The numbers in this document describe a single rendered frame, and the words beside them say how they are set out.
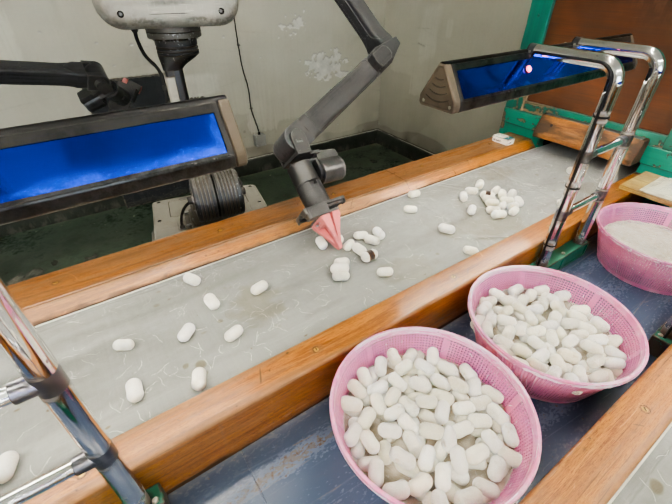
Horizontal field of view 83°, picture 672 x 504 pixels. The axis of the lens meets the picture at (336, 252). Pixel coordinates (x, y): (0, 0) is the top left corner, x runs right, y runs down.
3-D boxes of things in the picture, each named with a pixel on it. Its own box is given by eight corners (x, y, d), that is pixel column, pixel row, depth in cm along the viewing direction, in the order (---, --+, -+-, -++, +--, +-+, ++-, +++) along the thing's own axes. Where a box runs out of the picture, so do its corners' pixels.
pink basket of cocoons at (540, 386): (435, 368, 65) (444, 330, 60) (483, 284, 83) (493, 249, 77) (614, 459, 53) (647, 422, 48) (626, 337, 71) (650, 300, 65)
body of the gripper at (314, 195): (348, 202, 81) (333, 172, 82) (307, 216, 76) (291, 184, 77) (337, 214, 87) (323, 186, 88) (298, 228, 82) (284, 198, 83)
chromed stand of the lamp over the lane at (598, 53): (465, 244, 95) (515, 42, 69) (514, 220, 104) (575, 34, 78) (535, 285, 83) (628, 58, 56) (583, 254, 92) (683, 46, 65)
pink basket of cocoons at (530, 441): (296, 417, 58) (292, 379, 53) (422, 340, 70) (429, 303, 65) (420, 611, 40) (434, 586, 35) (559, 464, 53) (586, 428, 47)
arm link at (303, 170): (281, 171, 84) (290, 157, 79) (307, 166, 88) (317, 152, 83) (294, 198, 83) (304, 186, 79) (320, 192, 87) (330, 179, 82)
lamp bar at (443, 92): (417, 104, 66) (423, 57, 62) (600, 64, 94) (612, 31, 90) (452, 115, 61) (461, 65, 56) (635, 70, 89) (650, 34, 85)
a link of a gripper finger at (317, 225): (364, 235, 80) (344, 197, 81) (336, 247, 76) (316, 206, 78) (352, 246, 86) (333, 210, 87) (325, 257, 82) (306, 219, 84)
